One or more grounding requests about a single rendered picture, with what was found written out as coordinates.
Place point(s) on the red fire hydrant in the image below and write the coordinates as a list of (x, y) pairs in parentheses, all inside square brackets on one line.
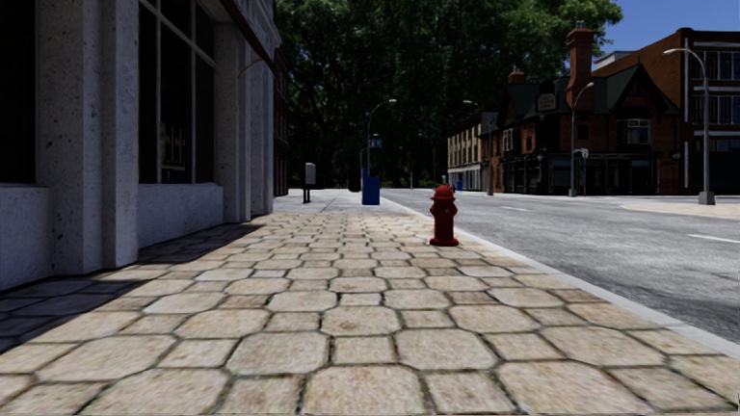
[(443, 216)]

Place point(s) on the red brick gabled building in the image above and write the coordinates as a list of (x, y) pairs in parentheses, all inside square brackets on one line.
[(601, 133)]

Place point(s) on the white box on a post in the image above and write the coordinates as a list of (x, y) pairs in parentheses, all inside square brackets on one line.
[(309, 176)]

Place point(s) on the blue letter box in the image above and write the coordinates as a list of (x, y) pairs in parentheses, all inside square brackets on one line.
[(370, 189)]

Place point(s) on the dark building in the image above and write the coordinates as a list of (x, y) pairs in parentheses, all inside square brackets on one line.
[(280, 127)]

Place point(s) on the pale concrete building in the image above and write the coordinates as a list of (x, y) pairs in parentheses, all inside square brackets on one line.
[(87, 127)]

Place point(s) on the grey street lamp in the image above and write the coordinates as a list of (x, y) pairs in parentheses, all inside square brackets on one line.
[(573, 144), (705, 127), (369, 138)]

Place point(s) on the trees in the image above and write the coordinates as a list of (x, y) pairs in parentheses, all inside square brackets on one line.
[(416, 58)]

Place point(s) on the pale stone building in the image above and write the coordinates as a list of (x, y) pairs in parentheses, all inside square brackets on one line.
[(464, 153)]

